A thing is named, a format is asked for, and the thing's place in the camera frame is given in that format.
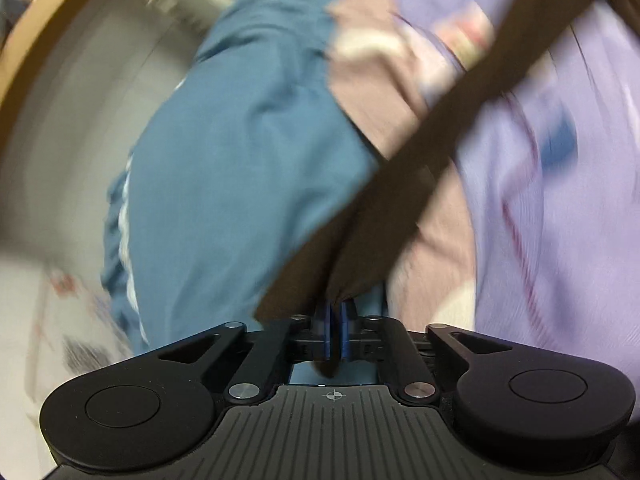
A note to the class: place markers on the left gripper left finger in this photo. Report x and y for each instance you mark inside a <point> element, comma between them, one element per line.
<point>322,328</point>

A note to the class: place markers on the blue bed sheet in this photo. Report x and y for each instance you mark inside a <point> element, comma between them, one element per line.
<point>242,163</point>

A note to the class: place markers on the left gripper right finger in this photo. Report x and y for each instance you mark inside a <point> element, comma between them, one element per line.
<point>349,317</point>

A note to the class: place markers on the purple floral bed cover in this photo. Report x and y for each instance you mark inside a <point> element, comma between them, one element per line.
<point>534,235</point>

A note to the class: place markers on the dark brown garment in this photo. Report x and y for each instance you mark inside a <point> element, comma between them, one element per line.
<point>358,247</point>

